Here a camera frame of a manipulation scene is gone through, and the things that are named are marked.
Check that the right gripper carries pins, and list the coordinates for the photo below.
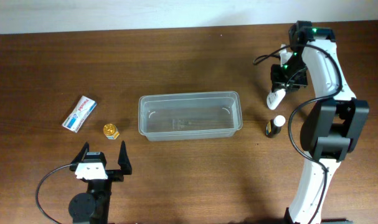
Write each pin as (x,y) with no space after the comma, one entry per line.
(288,84)

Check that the gold lid small jar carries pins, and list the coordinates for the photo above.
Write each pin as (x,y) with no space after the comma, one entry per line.
(111,131)

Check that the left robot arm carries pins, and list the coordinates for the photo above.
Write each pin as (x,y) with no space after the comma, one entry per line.
(93,205)

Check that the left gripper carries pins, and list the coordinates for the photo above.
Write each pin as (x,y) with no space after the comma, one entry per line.
(114,173)

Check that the clear plastic container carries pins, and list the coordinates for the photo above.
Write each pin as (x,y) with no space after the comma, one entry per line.
(184,116)

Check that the dark bottle white cap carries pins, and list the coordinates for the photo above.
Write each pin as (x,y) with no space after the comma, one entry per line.
(274,126)

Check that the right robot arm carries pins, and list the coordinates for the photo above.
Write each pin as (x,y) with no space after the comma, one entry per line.
(333,126)

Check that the white Panadol box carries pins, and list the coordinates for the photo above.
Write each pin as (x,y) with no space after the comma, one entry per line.
(79,114)

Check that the white dropper bottle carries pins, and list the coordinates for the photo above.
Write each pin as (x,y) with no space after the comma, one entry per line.
(274,98)

